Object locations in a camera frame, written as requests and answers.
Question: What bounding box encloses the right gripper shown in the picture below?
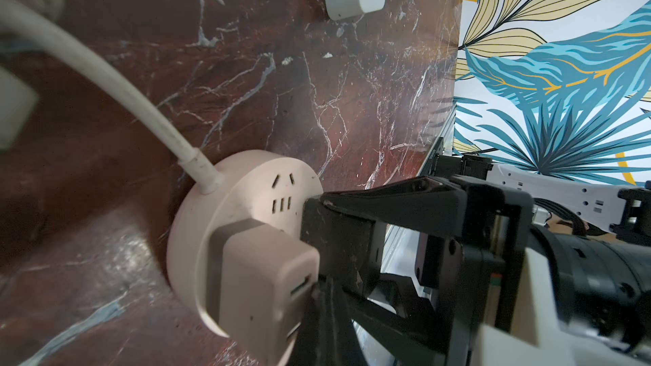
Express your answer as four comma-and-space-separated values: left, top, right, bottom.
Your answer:
300, 176, 533, 365

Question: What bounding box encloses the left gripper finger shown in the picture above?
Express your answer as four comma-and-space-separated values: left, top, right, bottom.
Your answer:
288, 279, 367, 366

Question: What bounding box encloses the pink plug adapter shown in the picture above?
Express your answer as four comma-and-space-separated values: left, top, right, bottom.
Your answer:
205, 219, 320, 365

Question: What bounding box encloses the round pink power socket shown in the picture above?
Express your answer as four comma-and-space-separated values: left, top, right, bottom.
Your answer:
167, 150, 323, 345

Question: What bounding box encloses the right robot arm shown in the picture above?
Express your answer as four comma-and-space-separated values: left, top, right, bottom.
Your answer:
290, 155, 650, 365

